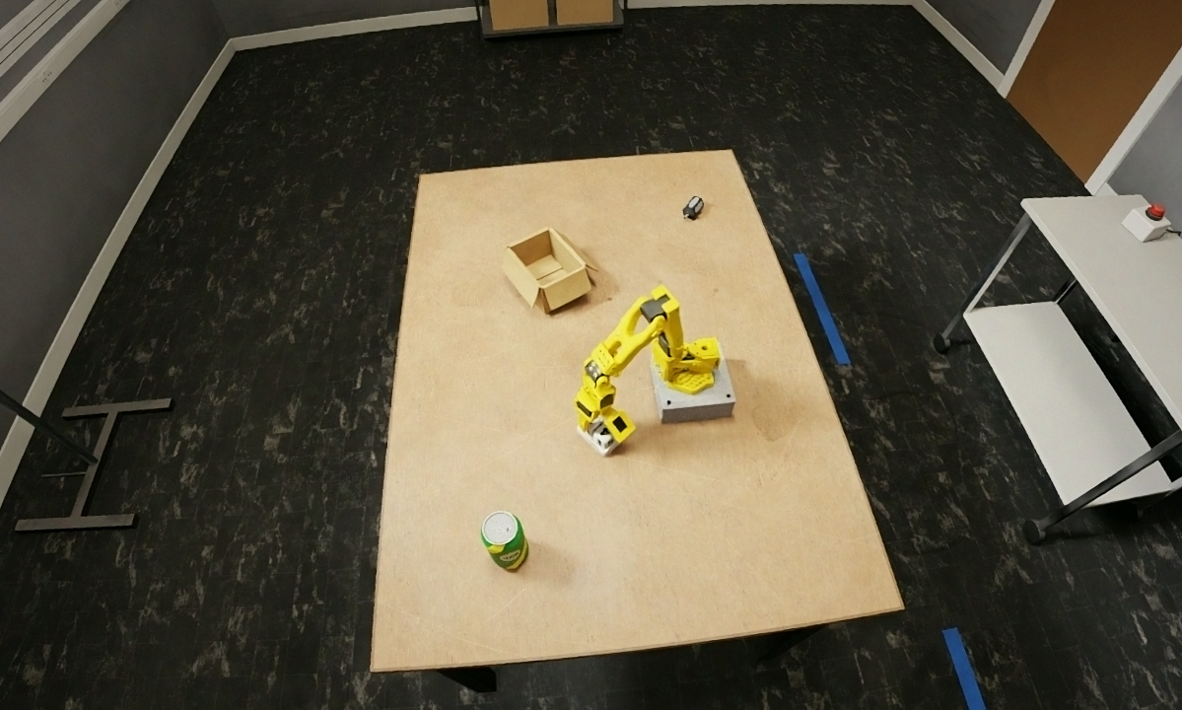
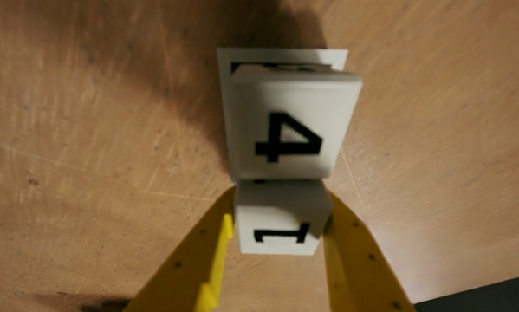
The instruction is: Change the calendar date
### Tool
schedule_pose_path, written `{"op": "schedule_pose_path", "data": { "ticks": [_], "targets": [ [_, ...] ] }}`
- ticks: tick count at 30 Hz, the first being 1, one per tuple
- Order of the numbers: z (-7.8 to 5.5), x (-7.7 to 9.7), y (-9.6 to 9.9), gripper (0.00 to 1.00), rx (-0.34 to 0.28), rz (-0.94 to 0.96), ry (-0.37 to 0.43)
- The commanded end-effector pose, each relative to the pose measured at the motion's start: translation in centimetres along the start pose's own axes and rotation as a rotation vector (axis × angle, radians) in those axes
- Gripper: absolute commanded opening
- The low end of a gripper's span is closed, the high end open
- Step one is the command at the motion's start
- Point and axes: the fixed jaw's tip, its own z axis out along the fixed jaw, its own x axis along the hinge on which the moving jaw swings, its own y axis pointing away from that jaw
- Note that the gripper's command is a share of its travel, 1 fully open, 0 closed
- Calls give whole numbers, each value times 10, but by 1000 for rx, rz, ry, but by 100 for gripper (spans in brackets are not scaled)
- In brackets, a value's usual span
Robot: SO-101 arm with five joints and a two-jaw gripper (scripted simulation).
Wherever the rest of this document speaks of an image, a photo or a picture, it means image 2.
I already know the white cube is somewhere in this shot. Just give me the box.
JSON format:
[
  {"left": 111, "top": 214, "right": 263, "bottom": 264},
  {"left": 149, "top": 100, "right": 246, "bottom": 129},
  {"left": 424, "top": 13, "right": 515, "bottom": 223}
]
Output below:
[
  {"left": 233, "top": 178, "right": 334, "bottom": 255},
  {"left": 228, "top": 63, "right": 363, "bottom": 179}
]

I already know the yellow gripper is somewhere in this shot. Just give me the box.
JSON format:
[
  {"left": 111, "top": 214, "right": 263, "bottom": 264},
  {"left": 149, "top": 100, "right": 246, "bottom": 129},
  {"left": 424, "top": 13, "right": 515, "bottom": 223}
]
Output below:
[{"left": 122, "top": 186, "right": 417, "bottom": 312}]

